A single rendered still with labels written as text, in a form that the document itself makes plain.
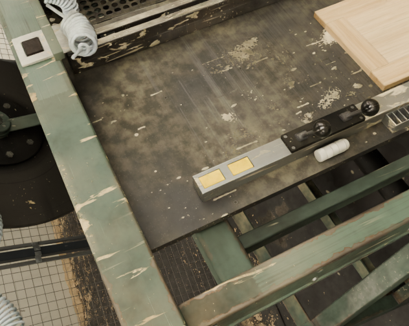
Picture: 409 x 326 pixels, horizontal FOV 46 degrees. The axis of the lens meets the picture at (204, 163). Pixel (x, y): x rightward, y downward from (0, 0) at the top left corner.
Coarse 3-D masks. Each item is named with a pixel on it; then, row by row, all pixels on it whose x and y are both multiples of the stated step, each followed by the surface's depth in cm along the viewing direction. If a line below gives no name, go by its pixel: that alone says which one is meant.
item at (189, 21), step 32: (64, 0) 110; (192, 0) 130; (224, 0) 130; (256, 0) 135; (32, 32) 119; (96, 32) 124; (128, 32) 124; (160, 32) 128; (32, 64) 115; (96, 64) 126
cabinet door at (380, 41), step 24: (360, 0) 137; (384, 0) 137; (408, 0) 137; (336, 24) 132; (360, 24) 132; (384, 24) 132; (408, 24) 132; (360, 48) 127; (384, 48) 127; (408, 48) 127; (384, 72) 122; (408, 72) 122
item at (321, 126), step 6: (318, 120) 97; (324, 120) 97; (318, 126) 96; (324, 126) 96; (330, 126) 97; (300, 132) 107; (306, 132) 105; (312, 132) 101; (318, 132) 96; (324, 132) 96; (330, 132) 97; (300, 138) 107; (306, 138) 108
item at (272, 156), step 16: (384, 96) 115; (400, 96) 115; (384, 112) 113; (352, 128) 111; (272, 144) 108; (320, 144) 110; (256, 160) 106; (272, 160) 106; (288, 160) 109; (224, 176) 104; (240, 176) 104; (256, 176) 107; (208, 192) 102; (224, 192) 106
